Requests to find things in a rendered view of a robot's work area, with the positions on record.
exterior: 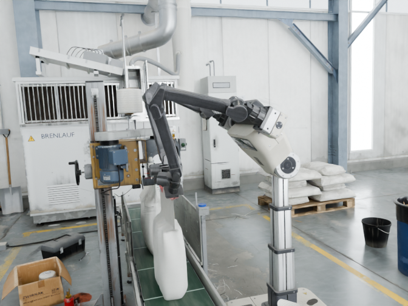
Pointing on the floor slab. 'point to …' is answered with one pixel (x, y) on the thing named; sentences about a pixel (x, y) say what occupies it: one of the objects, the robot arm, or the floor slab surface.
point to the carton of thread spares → (30, 295)
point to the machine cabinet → (71, 142)
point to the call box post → (204, 244)
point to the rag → (82, 297)
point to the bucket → (376, 231)
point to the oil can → (68, 299)
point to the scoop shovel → (6, 193)
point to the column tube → (105, 203)
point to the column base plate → (98, 302)
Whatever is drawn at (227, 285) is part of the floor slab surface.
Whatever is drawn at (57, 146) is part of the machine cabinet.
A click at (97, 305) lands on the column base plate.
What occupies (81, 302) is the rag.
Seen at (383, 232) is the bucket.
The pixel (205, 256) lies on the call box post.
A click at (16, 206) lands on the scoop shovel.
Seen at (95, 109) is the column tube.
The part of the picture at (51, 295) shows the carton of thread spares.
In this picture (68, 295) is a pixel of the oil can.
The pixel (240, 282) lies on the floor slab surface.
